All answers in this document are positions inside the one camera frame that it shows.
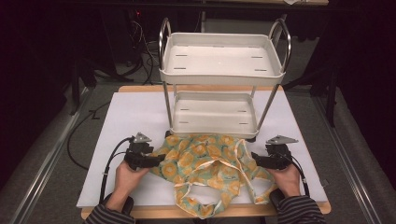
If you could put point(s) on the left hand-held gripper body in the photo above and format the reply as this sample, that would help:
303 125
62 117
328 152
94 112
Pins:
137 151

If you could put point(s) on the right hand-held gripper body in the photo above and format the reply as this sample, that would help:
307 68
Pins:
280 154

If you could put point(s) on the green orange patterned cloth bag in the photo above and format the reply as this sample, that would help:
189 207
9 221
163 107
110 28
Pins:
205 155

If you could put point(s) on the white two-tier trolley rack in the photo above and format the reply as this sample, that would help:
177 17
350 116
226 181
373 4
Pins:
218 59

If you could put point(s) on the person's left hand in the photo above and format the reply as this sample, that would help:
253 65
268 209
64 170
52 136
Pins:
127 179

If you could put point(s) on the person's right hand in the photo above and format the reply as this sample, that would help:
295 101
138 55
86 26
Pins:
288 180

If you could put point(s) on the white board mat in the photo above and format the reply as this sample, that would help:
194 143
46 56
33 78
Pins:
124 124

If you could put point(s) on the black round pad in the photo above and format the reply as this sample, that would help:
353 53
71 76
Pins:
276 197

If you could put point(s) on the black stand leg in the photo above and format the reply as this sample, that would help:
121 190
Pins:
76 87
331 93

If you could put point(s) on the metal floor rail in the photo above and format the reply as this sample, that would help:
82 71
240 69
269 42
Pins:
46 165
345 161

